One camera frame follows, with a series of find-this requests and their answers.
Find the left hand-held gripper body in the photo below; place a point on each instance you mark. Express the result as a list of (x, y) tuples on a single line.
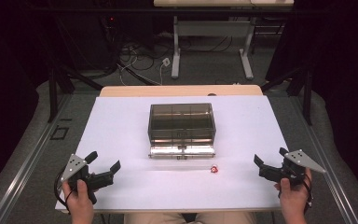
[(101, 179)]

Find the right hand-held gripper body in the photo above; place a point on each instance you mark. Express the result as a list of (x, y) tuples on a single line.
[(304, 160)]

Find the person's left hand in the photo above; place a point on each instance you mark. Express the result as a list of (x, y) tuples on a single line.
[(80, 202)]

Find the person's right hand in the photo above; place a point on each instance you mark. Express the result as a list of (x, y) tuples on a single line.
[(293, 199)]

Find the white table mat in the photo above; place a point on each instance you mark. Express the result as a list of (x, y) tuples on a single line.
[(127, 130)]

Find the small red and white object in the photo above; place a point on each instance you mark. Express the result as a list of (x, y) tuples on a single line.
[(214, 169)]

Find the black metal stand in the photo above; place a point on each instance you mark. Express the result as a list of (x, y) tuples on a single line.
[(307, 93), (53, 93)]

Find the person's legs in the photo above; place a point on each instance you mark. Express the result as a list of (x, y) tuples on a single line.
[(155, 218)]

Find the smoky transparent plastic box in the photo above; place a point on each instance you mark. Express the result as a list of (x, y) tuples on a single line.
[(181, 129)]

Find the light wooden table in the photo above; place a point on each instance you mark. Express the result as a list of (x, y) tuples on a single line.
[(180, 90)]

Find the white power adapter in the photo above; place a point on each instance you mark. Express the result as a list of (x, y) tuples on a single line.
[(166, 62)]

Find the dark device with red light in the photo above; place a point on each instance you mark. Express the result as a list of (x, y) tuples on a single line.
[(111, 19)]

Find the white-legged desk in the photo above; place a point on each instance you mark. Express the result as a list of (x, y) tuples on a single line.
[(213, 28)]

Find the aluminium floor rail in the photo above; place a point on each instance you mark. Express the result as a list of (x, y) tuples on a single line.
[(28, 158), (326, 168)]

